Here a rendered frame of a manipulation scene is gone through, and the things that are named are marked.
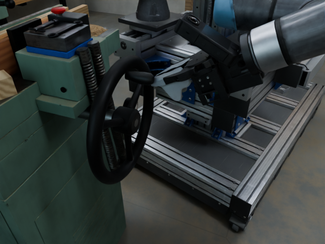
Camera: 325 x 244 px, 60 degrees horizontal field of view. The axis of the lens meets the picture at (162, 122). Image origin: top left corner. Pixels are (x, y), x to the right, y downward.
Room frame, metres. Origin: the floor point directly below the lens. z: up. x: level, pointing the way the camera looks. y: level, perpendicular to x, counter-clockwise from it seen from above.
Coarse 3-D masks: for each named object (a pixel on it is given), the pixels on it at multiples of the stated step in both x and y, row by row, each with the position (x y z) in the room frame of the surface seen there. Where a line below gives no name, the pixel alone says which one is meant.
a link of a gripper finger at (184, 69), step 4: (200, 64) 0.45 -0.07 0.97; (184, 68) 0.47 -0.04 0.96; (188, 68) 0.45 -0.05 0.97; (192, 68) 0.44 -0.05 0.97; (196, 68) 0.45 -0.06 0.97; (180, 72) 0.45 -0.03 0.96; (184, 72) 0.45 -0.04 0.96; (188, 72) 0.44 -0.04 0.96; (192, 72) 0.44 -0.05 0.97; (168, 76) 0.46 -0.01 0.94; (172, 76) 0.46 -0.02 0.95; (176, 76) 0.45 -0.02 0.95; (180, 76) 0.45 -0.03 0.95; (184, 76) 0.44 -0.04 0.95; (188, 76) 0.44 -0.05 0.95; (192, 76) 0.45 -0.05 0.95; (164, 80) 0.47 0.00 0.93; (168, 80) 0.47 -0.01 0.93; (172, 80) 0.46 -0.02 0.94; (176, 80) 0.45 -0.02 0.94; (180, 80) 0.45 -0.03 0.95; (184, 80) 0.44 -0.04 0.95
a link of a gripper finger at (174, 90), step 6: (168, 72) 0.49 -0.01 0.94; (174, 72) 0.47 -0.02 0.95; (156, 78) 0.50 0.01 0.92; (162, 78) 0.48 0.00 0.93; (156, 84) 0.49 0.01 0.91; (162, 84) 0.48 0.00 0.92; (168, 84) 0.48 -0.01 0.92; (174, 84) 0.48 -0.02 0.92; (180, 84) 0.47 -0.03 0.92; (186, 84) 0.47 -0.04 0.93; (168, 90) 0.48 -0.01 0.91; (174, 90) 0.48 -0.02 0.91; (180, 90) 0.47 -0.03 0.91; (174, 96) 0.48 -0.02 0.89; (180, 96) 0.47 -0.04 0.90
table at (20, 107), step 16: (112, 32) 0.84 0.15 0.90; (112, 48) 0.83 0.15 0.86; (16, 80) 0.53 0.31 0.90; (16, 96) 0.47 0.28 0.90; (32, 96) 0.51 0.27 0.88; (48, 96) 0.52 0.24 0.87; (0, 112) 0.43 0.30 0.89; (16, 112) 0.46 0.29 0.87; (32, 112) 0.49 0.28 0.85; (48, 112) 0.50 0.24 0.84; (64, 112) 0.48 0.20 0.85; (80, 112) 0.49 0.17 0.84; (0, 128) 0.42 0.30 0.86
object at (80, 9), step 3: (78, 6) 0.98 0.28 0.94; (81, 6) 0.98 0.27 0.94; (84, 6) 0.98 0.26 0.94; (87, 6) 1.00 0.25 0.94; (72, 9) 0.94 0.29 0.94; (75, 9) 0.94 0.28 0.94; (78, 9) 0.95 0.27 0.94; (81, 9) 0.96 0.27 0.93; (84, 9) 0.98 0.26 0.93; (87, 9) 1.00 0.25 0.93; (75, 12) 0.93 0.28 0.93; (78, 12) 0.95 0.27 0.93; (81, 12) 0.96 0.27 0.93; (84, 12) 0.98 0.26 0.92; (87, 12) 0.99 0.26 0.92
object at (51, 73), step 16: (32, 64) 0.53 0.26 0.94; (48, 64) 0.51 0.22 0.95; (64, 64) 0.50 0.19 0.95; (80, 64) 0.52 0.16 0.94; (32, 80) 0.53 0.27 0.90; (48, 80) 0.52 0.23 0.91; (64, 80) 0.50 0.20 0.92; (80, 80) 0.51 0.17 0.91; (96, 80) 0.56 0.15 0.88; (64, 96) 0.51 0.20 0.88; (80, 96) 0.50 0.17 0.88
